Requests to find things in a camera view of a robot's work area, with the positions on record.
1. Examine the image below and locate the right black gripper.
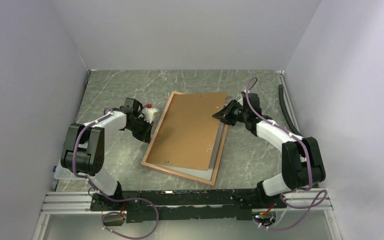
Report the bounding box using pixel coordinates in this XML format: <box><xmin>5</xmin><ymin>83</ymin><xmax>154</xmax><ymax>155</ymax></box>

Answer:
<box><xmin>212</xmin><ymin>99</ymin><xmax>248</xmax><ymax>127</ymax></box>

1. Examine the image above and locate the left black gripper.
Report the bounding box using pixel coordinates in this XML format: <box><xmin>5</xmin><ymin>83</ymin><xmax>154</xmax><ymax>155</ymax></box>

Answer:
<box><xmin>126</xmin><ymin>116</ymin><xmax>154</xmax><ymax>144</ymax></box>

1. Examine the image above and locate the brown backing board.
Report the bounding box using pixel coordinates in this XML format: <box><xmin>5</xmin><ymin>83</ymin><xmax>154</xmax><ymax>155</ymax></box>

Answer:
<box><xmin>142</xmin><ymin>91</ymin><xmax>228</xmax><ymax>171</ymax></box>

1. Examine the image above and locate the pink wooden picture frame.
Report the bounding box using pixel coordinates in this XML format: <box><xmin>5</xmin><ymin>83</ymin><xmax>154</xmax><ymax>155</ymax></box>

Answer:
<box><xmin>141</xmin><ymin>99</ymin><xmax>228</xmax><ymax>186</ymax></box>

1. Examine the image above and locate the seascape photo print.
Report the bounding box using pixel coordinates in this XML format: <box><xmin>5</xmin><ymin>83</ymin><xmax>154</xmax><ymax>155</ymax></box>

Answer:
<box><xmin>156</xmin><ymin>123</ymin><xmax>224</xmax><ymax>181</ymax></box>

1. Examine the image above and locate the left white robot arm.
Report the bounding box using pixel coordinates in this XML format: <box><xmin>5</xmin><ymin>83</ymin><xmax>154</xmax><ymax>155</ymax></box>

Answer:
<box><xmin>60</xmin><ymin>97</ymin><xmax>159</xmax><ymax>210</ymax></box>

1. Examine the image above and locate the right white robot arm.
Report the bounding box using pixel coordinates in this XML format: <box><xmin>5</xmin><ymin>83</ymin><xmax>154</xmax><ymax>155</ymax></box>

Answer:
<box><xmin>213</xmin><ymin>92</ymin><xmax>326</xmax><ymax>208</ymax></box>

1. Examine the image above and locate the black foam tube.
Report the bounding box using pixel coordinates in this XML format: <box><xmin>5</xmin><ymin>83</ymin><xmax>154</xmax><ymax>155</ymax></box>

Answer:
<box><xmin>278</xmin><ymin>84</ymin><xmax>302</xmax><ymax>136</ymax></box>

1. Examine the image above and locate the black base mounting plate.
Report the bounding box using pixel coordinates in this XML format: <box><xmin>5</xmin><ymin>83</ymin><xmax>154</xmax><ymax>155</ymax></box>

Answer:
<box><xmin>90</xmin><ymin>188</ymin><xmax>286</xmax><ymax>223</ymax></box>

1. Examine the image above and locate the clear plastic screw box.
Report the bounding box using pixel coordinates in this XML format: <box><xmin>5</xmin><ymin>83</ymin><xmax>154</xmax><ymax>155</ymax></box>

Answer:
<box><xmin>53</xmin><ymin>159</ymin><xmax>71</xmax><ymax>180</ymax></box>

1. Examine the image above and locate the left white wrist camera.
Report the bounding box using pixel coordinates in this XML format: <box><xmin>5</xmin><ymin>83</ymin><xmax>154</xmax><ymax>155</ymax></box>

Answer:
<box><xmin>141</xmin><ymin>103</ymin><xmax>159</xmax><ymax>123</ymax></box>

